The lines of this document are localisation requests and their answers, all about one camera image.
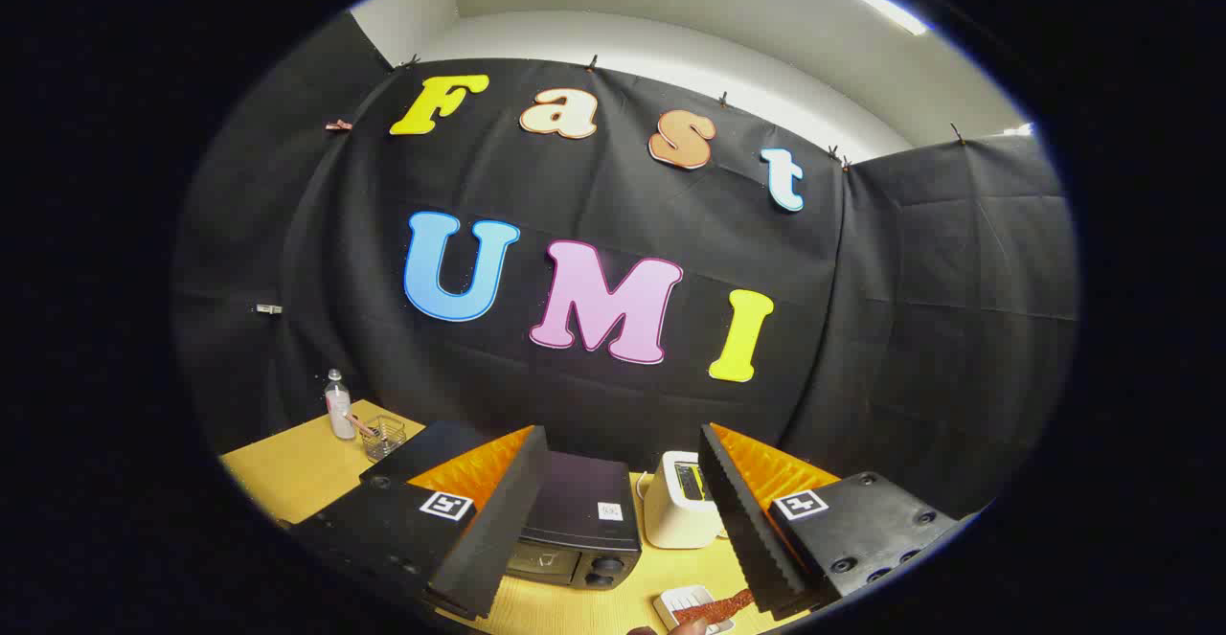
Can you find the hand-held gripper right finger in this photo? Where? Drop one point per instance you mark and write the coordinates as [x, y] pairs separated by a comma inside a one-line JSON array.
[[742, 520]]

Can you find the brown meat slice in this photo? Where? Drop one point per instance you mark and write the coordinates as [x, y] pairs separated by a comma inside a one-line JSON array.
[[714, 606]]

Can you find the black toaster oven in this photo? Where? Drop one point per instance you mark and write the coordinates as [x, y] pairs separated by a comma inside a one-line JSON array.
[[575, 506]]

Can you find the pink stick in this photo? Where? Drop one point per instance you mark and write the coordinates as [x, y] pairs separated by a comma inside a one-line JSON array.
[[359, 421]]

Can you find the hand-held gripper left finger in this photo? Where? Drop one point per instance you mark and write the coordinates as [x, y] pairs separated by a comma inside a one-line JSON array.
[[498, 520]]

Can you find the black backdrop cloth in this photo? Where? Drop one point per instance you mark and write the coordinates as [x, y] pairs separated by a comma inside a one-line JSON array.
[[594, 194]]

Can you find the white slot toaster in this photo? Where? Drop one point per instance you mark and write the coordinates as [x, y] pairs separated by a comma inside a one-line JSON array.
[[670, 520]]

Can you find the clear plastic bottle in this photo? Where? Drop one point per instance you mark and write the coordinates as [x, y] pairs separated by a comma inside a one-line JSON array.
[[340, 415]]

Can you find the white rectangular dish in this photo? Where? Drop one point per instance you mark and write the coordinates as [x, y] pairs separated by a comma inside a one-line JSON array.
[[675, 601]]

